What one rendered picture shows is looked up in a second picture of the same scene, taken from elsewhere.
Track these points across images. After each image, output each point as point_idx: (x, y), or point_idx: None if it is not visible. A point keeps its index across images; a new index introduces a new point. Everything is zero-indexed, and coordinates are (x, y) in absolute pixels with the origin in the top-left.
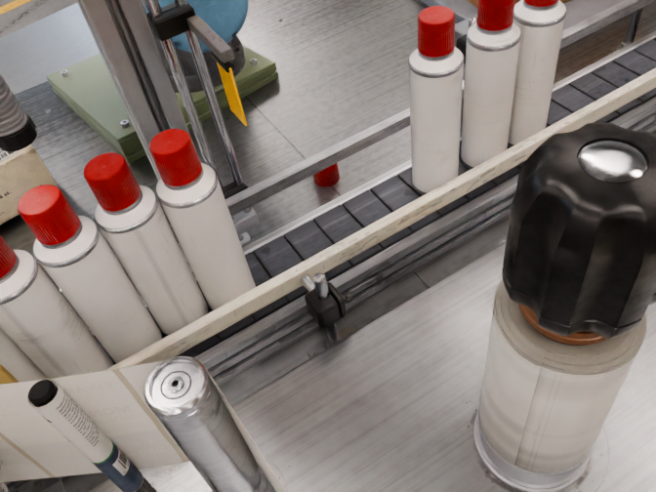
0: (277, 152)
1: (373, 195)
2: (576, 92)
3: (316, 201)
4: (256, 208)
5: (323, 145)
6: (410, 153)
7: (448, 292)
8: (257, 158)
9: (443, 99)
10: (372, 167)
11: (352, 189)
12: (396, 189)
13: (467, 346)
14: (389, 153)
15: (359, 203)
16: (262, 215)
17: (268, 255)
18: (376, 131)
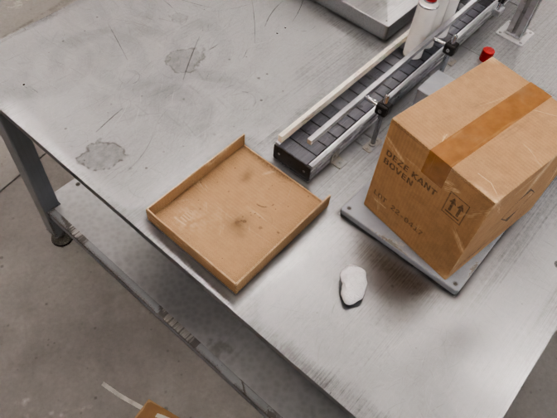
0: (516, 69)
1: (457, 27)
2: (395, 77)
3: (481, 49)
4: (504, 44)
5: None
6: (455, 72)
7: (414, 0)
8: (523, 65)
9: None
10: (468, 65)
11: (466, 30)
12: (449, 30)
13: None
14: (464, 71)
15: (460, 24)
16: (499, 42)
17: (479, 6)
18: (466, 5)
